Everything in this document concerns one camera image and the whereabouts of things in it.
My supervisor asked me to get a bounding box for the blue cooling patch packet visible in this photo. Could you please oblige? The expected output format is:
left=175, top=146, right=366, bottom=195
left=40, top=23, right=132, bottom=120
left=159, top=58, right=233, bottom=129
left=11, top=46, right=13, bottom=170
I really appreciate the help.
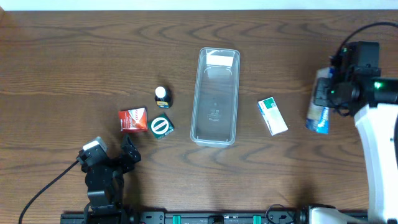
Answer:
left=305, top=67, right=333, bottom=134

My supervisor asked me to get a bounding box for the red Panadol box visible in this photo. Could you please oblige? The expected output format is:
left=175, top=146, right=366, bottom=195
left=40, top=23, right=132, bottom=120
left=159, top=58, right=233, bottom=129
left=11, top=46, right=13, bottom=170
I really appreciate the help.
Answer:
left=119, top=108, right=148, bottom=133

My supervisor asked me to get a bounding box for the white green medicine box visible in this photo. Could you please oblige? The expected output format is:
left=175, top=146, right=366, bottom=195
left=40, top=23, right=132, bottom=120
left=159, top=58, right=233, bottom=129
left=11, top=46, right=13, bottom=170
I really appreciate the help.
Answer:
left=257, top=97, right=288, bottom=136

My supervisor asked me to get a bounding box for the dark cough syrup bottle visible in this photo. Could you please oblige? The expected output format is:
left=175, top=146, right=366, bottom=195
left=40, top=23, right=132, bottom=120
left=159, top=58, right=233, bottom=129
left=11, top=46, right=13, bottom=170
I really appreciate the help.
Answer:
left=155, top=86, right=172, bottom=109

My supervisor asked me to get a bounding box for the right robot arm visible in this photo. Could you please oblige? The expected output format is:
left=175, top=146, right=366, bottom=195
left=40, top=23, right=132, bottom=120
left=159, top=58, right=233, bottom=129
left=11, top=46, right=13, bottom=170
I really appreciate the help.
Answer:
left=306, top=67, right=397, bottom=223

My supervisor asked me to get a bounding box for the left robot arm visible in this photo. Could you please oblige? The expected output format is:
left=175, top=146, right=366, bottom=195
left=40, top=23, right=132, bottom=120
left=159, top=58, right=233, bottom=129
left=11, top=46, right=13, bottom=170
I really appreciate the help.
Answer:
left=76, top=134, right=141, bottom=223

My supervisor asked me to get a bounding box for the clear plastic container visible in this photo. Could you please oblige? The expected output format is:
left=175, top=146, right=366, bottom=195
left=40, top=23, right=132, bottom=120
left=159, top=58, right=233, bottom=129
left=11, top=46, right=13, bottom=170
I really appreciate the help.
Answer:
left=190, top=47, right=241, bottom=147

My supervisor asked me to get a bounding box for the green Zam-Buk box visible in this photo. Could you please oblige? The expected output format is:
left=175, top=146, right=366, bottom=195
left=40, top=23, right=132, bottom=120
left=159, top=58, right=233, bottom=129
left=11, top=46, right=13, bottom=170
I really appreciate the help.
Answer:
left=149, top=113, right=175, bottom=139

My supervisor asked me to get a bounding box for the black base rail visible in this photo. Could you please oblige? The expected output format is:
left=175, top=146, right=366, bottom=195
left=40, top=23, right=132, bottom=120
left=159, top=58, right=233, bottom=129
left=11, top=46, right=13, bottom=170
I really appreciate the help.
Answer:
left=60, top=203, right=371, bottom=224

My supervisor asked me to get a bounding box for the left black cable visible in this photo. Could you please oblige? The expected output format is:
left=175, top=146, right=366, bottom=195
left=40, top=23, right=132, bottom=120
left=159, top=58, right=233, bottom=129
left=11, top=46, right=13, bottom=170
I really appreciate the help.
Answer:
left=18, top=160, right=80, bottom=224

